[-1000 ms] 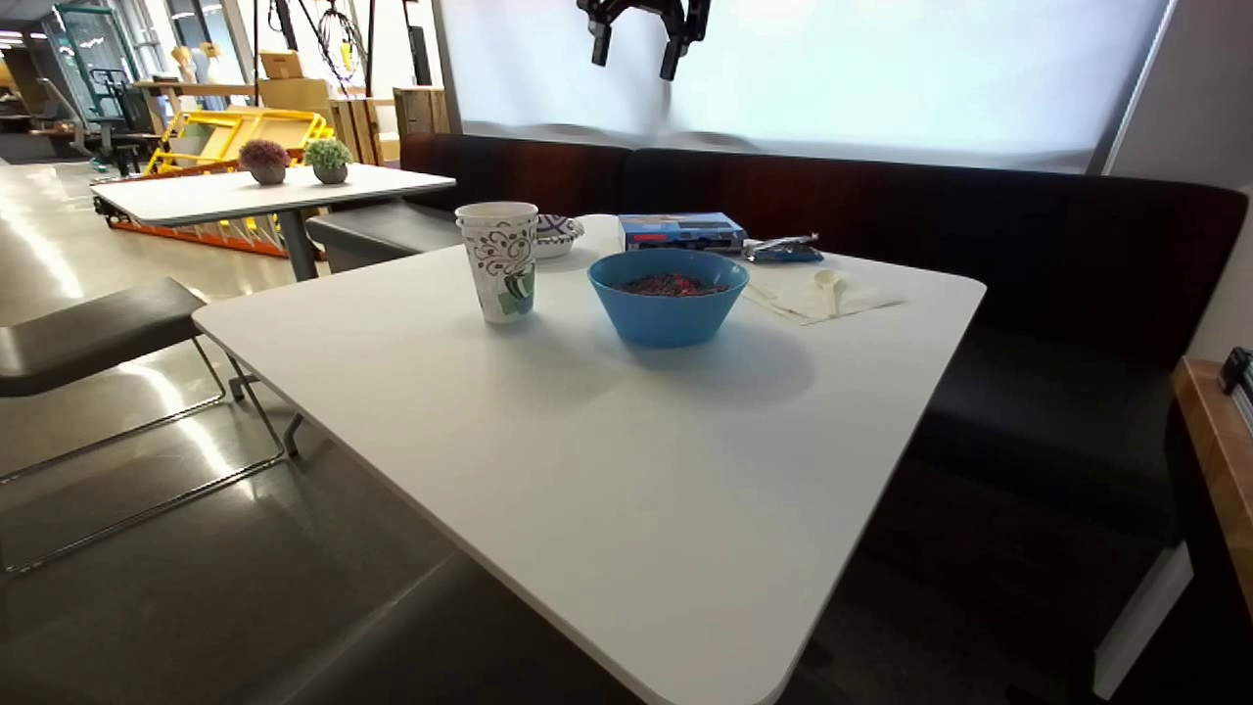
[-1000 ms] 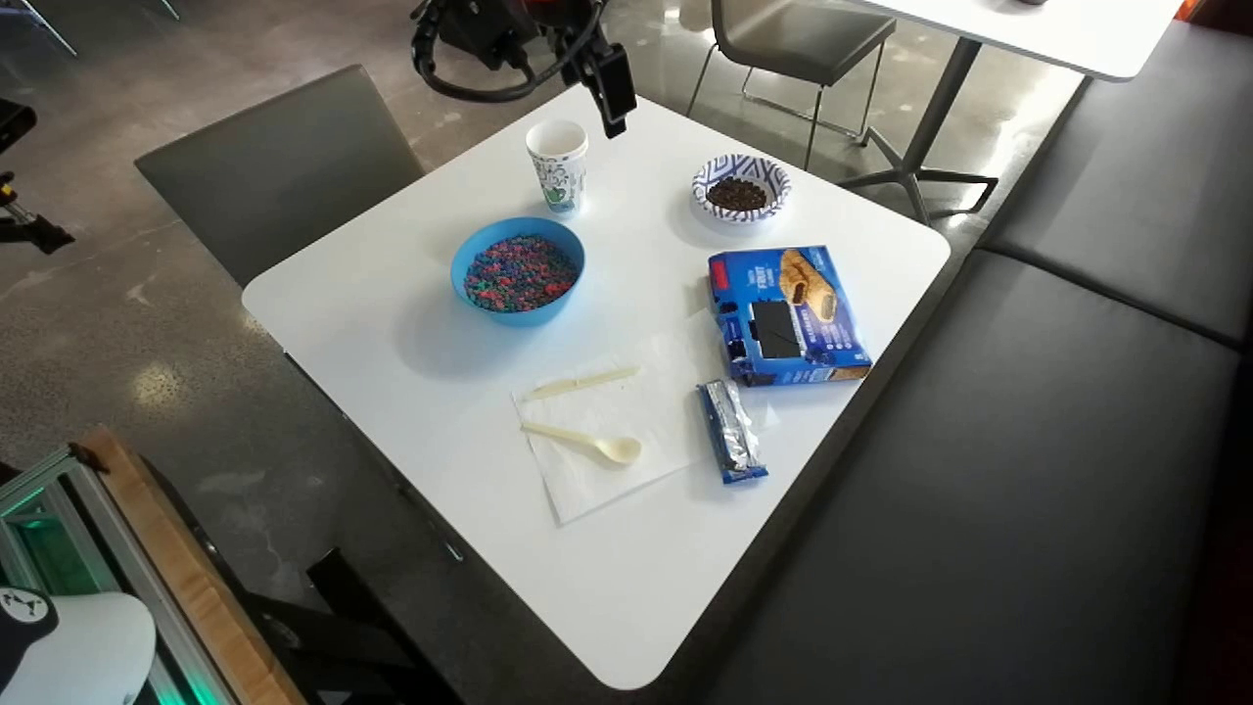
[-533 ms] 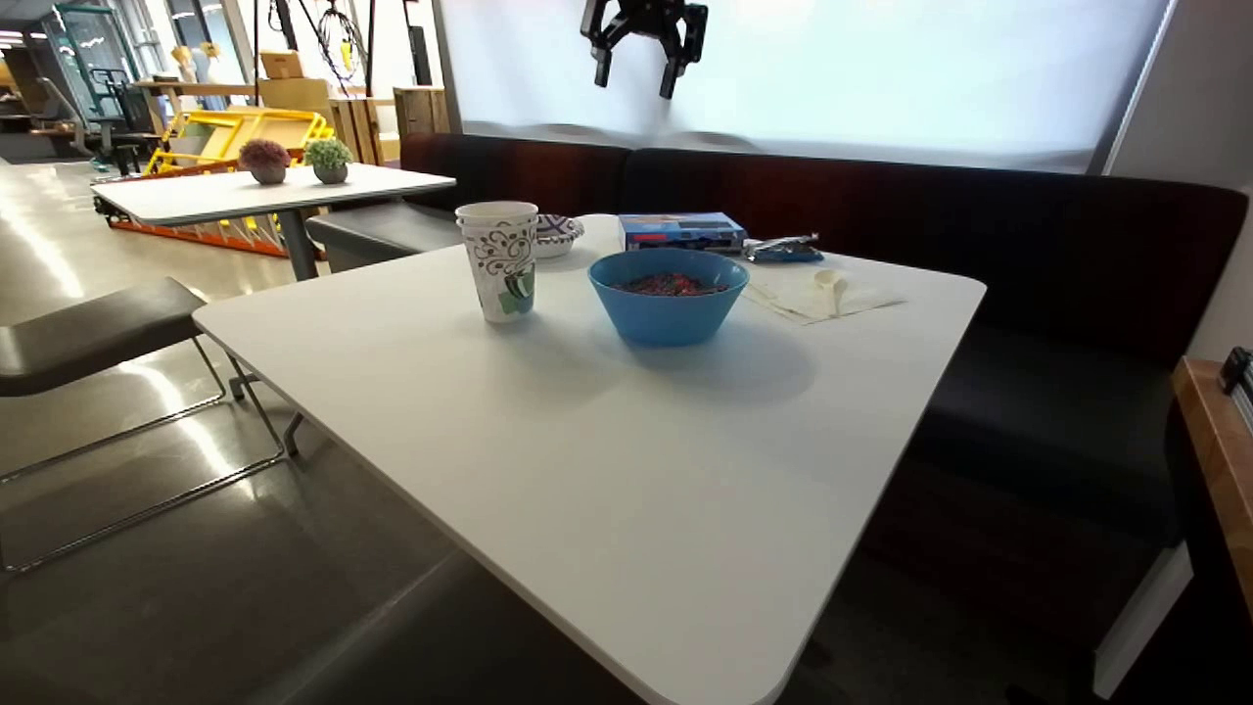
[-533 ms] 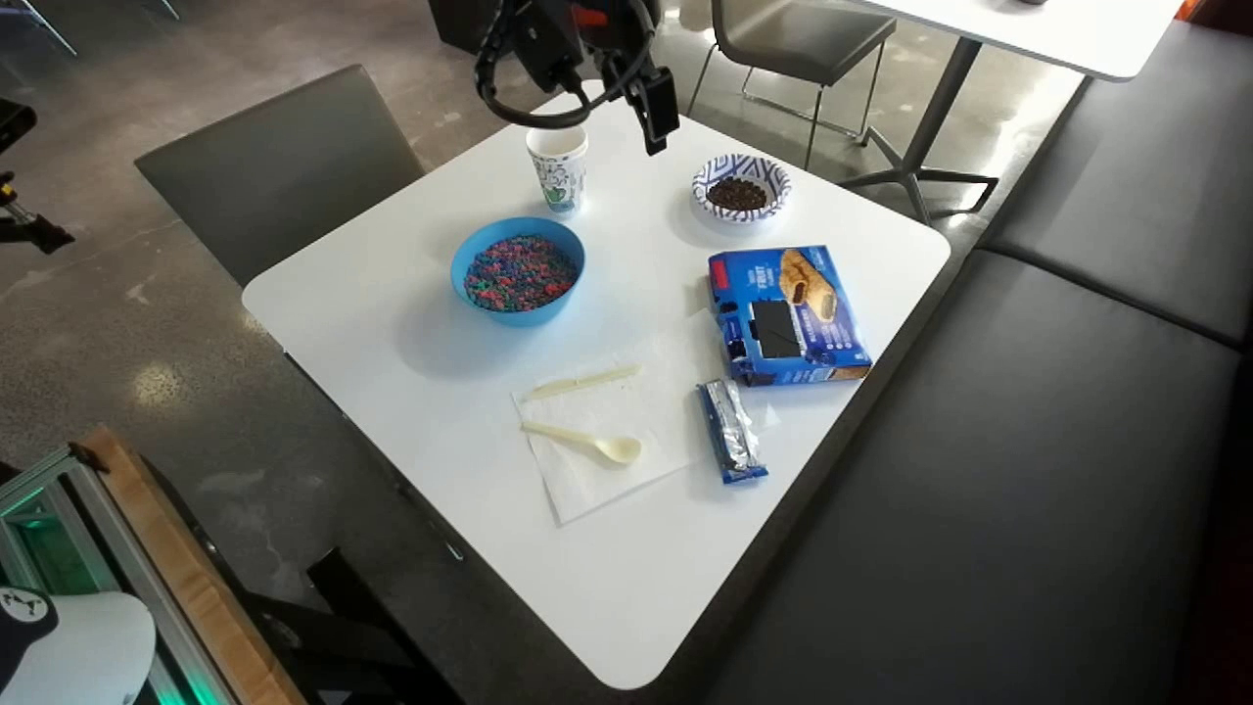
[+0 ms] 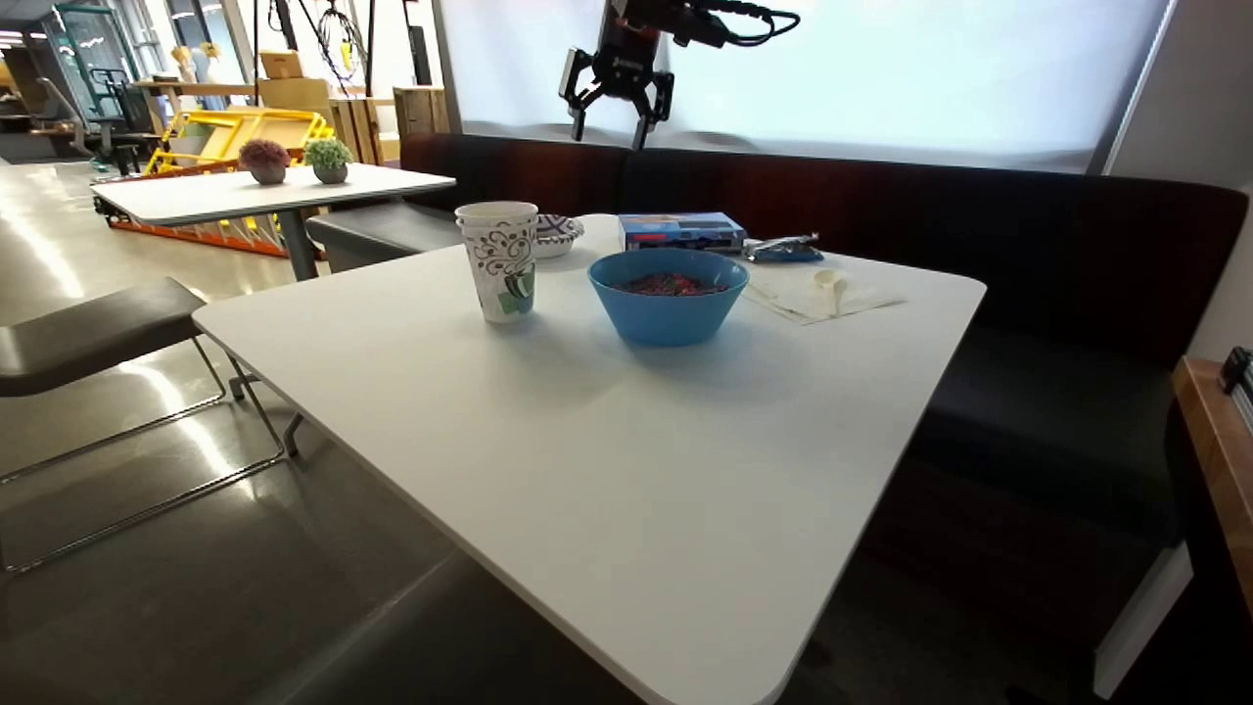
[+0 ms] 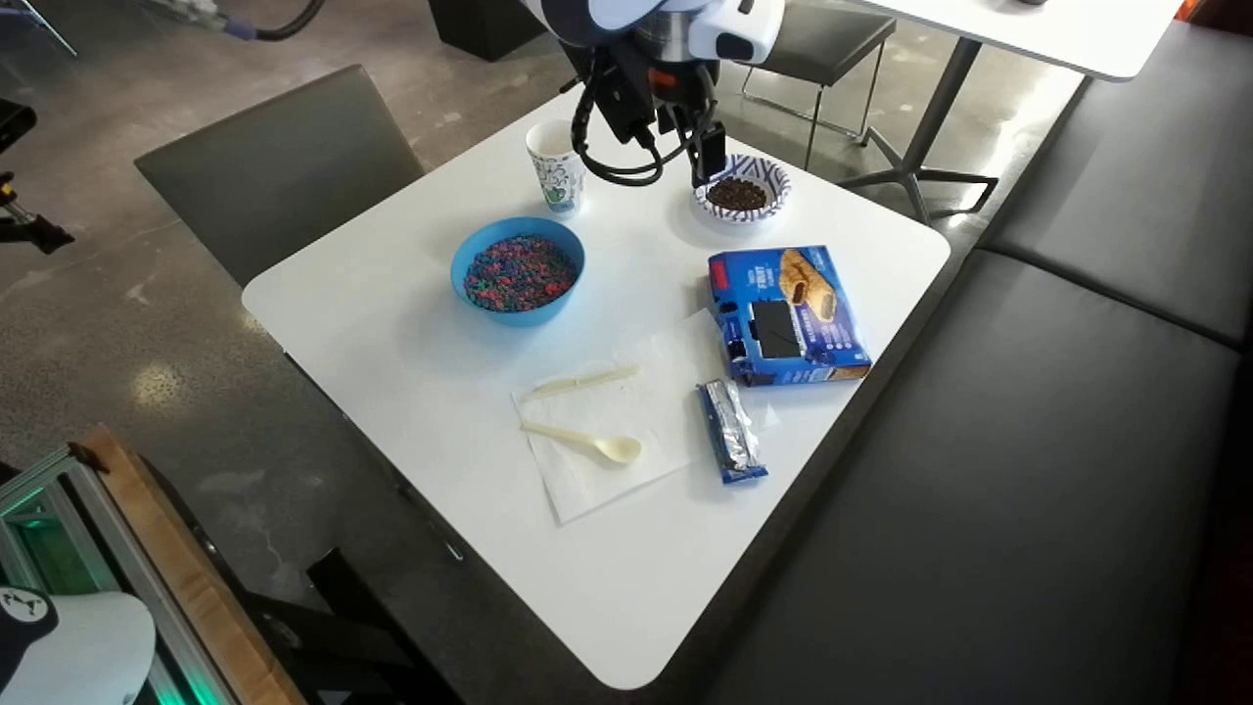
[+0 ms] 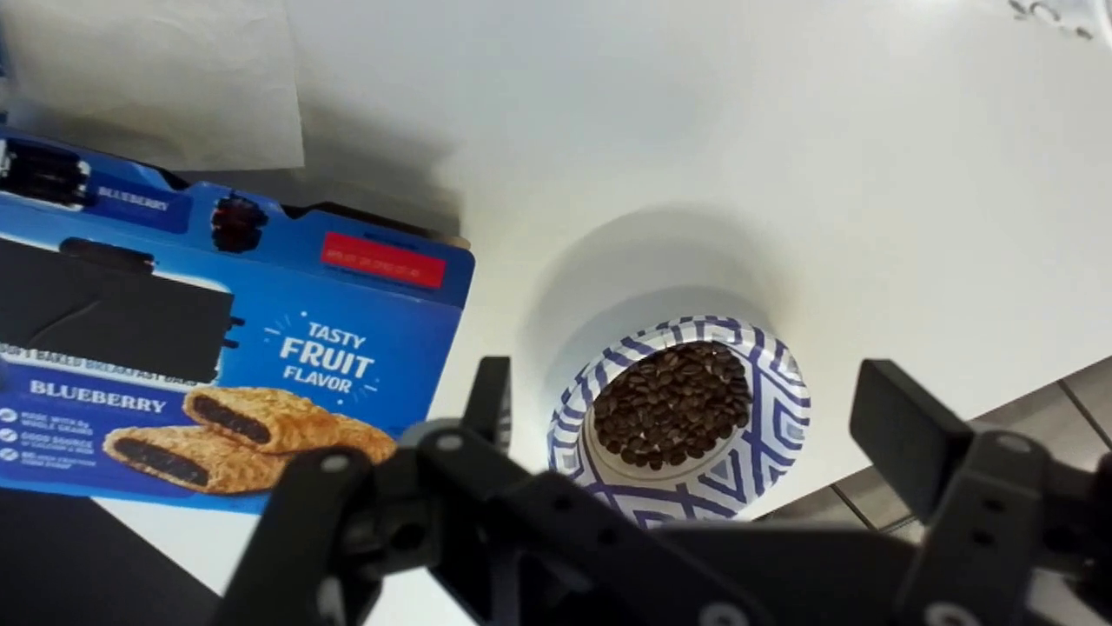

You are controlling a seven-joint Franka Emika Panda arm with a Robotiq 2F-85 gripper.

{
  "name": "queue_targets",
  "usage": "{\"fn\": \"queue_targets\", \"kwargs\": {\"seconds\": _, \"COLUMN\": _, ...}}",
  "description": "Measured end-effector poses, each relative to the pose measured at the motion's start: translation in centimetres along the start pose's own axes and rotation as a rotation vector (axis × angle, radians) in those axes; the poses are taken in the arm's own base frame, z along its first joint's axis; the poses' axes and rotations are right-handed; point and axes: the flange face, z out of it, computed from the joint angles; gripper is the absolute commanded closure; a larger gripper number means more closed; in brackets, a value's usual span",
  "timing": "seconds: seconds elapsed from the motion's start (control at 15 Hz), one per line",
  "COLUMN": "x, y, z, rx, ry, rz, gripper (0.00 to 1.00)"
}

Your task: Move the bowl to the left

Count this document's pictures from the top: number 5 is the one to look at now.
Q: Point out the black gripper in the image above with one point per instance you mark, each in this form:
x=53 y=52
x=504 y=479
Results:
x=628 y=52

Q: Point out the small patterned paper bowl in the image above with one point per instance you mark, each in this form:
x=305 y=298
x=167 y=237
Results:
x=558 y=237

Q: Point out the blue plastic bowl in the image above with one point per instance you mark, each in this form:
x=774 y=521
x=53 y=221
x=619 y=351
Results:
x=669 y=320

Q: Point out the blue cookie box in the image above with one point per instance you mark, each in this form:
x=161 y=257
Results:
x=683 y=234

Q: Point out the colourful candies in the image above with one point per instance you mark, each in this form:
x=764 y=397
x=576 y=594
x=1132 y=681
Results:
x=669 y=282

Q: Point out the patterned white paper cup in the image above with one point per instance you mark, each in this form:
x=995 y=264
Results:
x=500 y=258

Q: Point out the wooden crate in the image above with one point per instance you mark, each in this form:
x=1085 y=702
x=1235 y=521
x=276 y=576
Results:
x=404 y=124

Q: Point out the small blue cookie pack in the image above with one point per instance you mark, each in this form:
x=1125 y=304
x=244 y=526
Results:
x=786 y=251

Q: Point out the white paper napkin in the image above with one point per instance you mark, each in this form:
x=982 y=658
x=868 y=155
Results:
x=789 y=298

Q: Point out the cream plastic knife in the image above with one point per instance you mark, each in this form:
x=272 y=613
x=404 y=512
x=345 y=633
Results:
x=819 y=281

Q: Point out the green potted plant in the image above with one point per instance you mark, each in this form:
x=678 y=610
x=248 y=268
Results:
x=328 y=159

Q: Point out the cream plastic spoon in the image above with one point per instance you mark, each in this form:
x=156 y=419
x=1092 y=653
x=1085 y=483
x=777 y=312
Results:
x=841 y=296

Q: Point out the white window blind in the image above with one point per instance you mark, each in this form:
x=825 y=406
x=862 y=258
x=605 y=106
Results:
x=913 y=81

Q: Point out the cardboard box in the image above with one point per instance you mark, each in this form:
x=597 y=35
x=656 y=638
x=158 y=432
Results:
x=294 y=89

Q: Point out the white side table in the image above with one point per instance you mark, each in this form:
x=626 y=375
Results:
x=248 y=192

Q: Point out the black upholstered bench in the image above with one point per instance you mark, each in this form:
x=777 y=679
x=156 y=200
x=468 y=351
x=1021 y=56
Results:
x=1071 y=275

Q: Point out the dark metal shelf rack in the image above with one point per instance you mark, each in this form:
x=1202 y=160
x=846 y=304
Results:
x=85 y=64

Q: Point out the black chair with metal legs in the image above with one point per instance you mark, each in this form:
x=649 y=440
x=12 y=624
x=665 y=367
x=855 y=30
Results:
x=90 y=335

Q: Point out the black item on cabinet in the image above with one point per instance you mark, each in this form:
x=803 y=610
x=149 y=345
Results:
x=1239 y=369

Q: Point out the wooden cabinet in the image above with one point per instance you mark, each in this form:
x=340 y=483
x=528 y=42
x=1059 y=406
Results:
x=1219 y=457

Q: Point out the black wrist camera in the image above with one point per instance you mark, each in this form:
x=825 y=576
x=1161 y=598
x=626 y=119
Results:
x=691 y=22

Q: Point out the yellow metal frame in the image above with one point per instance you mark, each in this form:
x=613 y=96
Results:
x=216 y=133

